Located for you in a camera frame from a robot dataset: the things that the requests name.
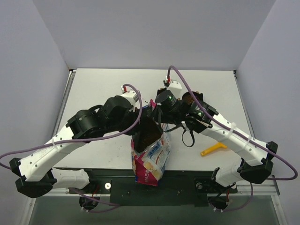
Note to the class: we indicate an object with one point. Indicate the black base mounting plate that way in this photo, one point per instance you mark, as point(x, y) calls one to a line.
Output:
point(175, 188)

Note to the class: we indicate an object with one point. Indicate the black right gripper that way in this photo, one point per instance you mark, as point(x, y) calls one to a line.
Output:
point(159, 115)

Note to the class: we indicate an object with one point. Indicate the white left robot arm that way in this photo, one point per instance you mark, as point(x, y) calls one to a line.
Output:
point(36, 172)

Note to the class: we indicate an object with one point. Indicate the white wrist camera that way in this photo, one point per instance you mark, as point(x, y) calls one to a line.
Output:
point(173, 85)
point(130, 95)

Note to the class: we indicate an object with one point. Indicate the black paw cat bowl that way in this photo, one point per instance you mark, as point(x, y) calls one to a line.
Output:
point(187, 98)

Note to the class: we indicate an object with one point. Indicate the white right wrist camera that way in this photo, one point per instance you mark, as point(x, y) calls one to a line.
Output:
point(173, 85)

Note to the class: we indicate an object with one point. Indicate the yellow plastic scoop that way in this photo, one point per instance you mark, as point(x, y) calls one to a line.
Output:
point(213, 148)

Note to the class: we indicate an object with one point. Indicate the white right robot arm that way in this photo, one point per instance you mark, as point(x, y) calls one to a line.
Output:
point(255, 165)

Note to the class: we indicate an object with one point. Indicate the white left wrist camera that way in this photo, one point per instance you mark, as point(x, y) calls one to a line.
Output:
point(130, 95)

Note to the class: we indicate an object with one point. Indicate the pet food bag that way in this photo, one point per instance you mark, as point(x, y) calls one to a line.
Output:
point(149, 165)

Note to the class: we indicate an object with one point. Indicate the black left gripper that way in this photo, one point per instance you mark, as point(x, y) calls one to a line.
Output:
point(142, 115)

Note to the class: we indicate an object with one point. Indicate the black fish cat bowl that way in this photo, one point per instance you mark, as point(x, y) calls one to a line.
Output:
point(158, 93)

